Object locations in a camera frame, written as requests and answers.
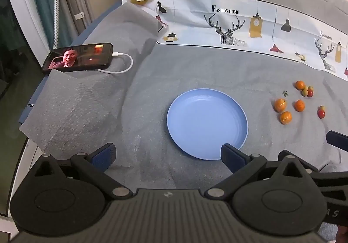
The white curtain clip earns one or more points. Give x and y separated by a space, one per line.
78 15

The red cherry tomato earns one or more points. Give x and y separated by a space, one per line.
310 93
321 114

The white deer print cloth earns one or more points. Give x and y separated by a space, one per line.
190 14

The orange mandarin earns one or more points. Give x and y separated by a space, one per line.
300 85
280 104
285 117
299 105

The grey nonwoven cloth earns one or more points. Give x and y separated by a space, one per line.
108 109

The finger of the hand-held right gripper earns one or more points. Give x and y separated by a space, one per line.
307 165
338 141

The blue mattress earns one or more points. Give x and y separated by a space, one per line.
89 32

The black smartphone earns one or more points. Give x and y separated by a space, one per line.
78 58

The white bed base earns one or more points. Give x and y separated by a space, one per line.
27 153

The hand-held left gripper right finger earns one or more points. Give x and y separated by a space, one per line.
231 156

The white window frame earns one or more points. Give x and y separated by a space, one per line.
24 14

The blue round plate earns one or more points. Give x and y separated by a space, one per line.
206 123

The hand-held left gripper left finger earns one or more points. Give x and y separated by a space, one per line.
104 155

